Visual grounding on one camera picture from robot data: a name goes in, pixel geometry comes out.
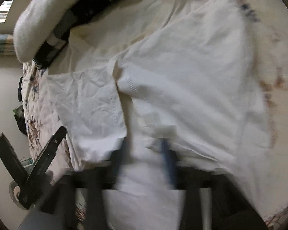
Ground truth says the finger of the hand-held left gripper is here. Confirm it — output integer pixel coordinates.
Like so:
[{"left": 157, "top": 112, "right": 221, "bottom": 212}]
[
  {"left": 0, "top": 133, "right": 29, "bottom": 187},
  {"left": 19, "top": 126, "right": 68, "bottom": 209}
]

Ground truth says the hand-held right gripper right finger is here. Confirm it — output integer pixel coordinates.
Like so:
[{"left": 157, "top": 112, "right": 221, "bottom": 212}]
[{"left": 157, "top": 138, "right": 267, "bottom": 230}]

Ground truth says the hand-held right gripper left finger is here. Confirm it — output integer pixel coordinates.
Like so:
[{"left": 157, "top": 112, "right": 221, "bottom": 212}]
[{"left": 60, "top": 138, "right": 132, "bottom": 230}]

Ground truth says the white shirt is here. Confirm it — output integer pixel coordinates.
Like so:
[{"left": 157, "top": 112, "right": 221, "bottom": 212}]
[{"left": 47, "top": 0, "right": 276, "bottom": 230}]

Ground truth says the black bag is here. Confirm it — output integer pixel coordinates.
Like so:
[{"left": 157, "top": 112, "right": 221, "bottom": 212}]
[{"left": 13, "top": 103, "right": 28, "bottom": 136}]

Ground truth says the floral blanket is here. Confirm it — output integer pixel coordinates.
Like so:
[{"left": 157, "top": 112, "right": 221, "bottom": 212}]
[{"left": 19, "top": 0, "right": 288, "bottom": 230}]

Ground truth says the narrow teal curtain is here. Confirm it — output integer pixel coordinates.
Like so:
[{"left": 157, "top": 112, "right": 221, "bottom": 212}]
[{"left": 0, "top": 35, "right": 16, "bottom": 56}]

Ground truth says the cream garment with dark stripes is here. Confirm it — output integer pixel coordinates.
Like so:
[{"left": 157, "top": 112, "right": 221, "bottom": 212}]
[{"left": 13, "top": 0, "right": 131, "bottom": 70}]

